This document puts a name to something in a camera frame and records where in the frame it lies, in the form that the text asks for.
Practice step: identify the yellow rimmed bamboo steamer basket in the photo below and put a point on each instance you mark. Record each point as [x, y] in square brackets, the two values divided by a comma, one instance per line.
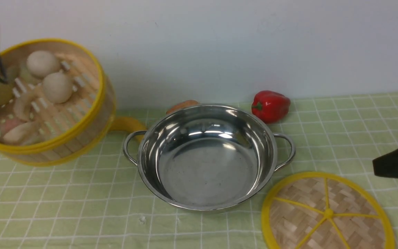
[69, 129]

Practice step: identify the yellow rimmed bamboo steamer lid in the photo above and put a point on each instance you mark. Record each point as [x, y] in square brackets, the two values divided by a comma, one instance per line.
[319, 210]

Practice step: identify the stainless steel pot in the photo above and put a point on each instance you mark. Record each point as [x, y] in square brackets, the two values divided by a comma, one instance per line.
[207, 157]

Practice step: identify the pink white dumpling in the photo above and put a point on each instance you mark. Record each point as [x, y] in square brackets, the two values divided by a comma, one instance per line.
[3, 124]

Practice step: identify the white folded dumpling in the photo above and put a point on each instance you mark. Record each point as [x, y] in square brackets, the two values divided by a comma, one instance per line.
[27, 106]

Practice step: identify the round beige steamed bun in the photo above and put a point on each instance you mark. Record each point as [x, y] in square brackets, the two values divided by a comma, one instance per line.
[41, 63]

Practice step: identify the pale dumpling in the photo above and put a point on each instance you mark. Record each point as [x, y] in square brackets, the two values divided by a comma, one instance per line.
[23, 135]

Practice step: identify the red bell pepper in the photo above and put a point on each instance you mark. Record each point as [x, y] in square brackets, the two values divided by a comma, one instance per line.
[269, 106]

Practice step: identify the yellow toy banana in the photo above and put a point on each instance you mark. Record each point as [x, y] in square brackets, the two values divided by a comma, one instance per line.
[127, 124]

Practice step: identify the green checkered tablecloth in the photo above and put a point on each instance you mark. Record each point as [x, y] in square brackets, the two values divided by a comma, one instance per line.
[99, 201]

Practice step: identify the orange toy vegetable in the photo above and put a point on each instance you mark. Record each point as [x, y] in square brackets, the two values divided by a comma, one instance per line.
[182, 105]

